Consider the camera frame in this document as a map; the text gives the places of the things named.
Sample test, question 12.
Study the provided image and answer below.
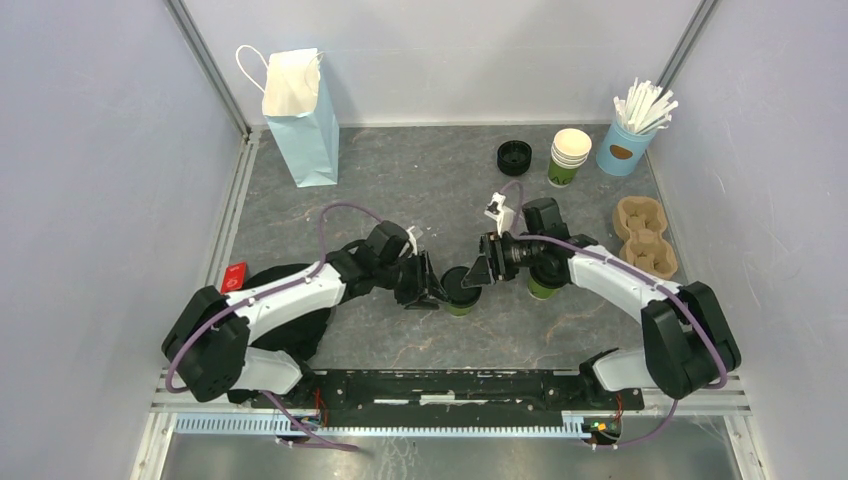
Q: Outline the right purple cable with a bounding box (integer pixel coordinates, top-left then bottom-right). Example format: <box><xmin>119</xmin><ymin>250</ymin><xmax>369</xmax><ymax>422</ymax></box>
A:
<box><xmin>496</xmin><ymin>180</ymin><xmax>730</xmax><ymax>449</ymax></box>

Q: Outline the black cloth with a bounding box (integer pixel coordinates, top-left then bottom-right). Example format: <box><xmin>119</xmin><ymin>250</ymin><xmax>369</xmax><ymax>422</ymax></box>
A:
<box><xmin>239</xmin><ymin>263</ymin><xmax>333</xmax><ymax>404</ymax></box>

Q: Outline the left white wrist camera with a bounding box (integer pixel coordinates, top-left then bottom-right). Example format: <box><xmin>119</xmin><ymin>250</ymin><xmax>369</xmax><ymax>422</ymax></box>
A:
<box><xmin>406</xmin><ymin>225</ymin><xmax>424</xmax><ymax>256</ymax></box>

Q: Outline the light blue paper bag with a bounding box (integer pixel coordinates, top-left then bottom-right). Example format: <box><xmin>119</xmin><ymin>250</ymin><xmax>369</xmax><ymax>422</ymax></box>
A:
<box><xmin>235</xmin><ymin>45</ymin><xmax>340</xmax><ymax>188</ymax></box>

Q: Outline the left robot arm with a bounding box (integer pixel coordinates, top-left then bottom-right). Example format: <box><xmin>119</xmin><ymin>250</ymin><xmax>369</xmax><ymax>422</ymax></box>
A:
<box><xmin>161</xmin><ymin>221</ymin><xmax>447</xmax><ymax>408</ymax></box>

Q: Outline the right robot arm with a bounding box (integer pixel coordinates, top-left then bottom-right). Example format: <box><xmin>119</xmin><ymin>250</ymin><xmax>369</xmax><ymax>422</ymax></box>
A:
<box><xmin>460</xmin><ymin>192</ymin><xmax>742</xmax><ymax>408</ymax></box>

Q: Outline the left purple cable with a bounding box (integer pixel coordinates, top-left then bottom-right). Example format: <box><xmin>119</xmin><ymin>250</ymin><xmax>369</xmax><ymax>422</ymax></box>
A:
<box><xmin>164</xmin><ymin>201</ymin><xmax>386</xmax><ymax>453</ymax></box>

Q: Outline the stack of paper cups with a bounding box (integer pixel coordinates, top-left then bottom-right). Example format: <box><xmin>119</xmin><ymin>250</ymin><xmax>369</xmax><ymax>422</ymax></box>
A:
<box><xmin>547</xmin><ymin>128</ymin><xmax>592</xmax><ymax>188</ymax></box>

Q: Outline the purple cable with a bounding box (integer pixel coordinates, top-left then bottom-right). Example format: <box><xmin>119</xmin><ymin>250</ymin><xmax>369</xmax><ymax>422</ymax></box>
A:
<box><xmin>496</xmin><ymin>180</ymin><xmax>730</xmax><ymax>449</ymax></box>
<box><xmin>164</xmin><ymin>201</ymin><xmax>386</xmax><ymax>453</ymax></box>

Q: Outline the brown pulp cup carrier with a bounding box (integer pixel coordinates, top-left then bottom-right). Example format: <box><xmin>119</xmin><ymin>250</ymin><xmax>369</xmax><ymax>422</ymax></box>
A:
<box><xmin>612</xmin><ymin>196</ymin><xmax>679</xmax><ymax>280</ymax></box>

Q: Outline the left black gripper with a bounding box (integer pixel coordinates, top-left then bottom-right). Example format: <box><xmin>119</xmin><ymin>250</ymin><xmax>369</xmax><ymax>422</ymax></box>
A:
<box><xmin>376</xmin><ymin>251</ymin><xmax>450</xmax><ymax>312</ymax></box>

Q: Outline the green paper coffee cup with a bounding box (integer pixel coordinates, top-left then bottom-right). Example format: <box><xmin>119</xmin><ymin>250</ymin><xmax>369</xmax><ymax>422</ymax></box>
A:
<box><xmin>527</xmin><ymin>276</ymin><xmax>560</xmax><ymax>300</ymax></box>

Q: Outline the stack of black lids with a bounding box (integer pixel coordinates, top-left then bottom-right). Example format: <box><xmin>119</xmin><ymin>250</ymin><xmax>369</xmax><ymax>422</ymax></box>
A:
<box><xmin>496</xmin><ymin>140</ymin><xmax>532</xmax><ymax>177</ymax></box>

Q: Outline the black cup lid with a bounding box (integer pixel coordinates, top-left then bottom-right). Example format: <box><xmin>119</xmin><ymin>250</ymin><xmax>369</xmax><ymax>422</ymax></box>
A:
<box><xmin>440</xmin><ymin>266</ymin><xmax>482</xmax><ymax>308</ymax></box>
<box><xmin>530</xmin><ymin>254</ymin><xmax>570</xmax><ymax>290</ymax></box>

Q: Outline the red card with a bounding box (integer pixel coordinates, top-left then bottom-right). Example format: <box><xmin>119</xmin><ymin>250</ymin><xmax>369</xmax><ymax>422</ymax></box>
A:
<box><xmin>220</xmin><ymin>262</ymin><xmax>250</xmax><ymax>294</ymax></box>

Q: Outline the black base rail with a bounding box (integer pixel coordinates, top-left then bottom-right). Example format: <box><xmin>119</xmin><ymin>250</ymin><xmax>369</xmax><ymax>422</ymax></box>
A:
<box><xmin>280</xmin><ymin>369</ymin><xmax>645</xmax><ymax>428</ymax></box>

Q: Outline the blue straw holder can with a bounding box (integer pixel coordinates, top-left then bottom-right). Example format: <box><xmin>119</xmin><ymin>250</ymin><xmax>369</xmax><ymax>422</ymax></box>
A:
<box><xmin>595</xmin><ymin>120</ymin><xmax>656</xmax><ymax>177</ymax></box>

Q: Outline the white cable tray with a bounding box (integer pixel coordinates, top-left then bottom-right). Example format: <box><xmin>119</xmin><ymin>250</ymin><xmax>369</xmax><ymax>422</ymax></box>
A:
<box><xmin>174</xmin><ymin>413</ymin><xmax>590</xmax><ymax>440</ymax></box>

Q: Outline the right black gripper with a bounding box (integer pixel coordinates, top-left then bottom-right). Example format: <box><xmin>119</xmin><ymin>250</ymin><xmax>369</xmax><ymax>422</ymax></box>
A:
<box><xmin>461</xmin><ymin>230</ymin><xmax>543</xmax><ymax>287</ymax></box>

